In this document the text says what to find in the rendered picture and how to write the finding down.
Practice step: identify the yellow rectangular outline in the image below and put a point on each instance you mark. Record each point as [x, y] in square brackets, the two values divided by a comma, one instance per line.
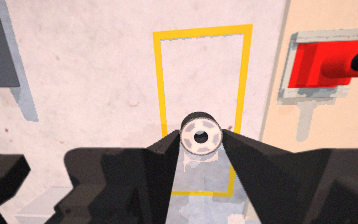
[197, 32]

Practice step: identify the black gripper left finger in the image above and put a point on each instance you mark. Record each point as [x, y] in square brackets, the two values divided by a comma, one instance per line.
[151, 170]

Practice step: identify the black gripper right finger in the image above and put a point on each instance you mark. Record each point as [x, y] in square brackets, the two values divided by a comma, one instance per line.
[286, 187]

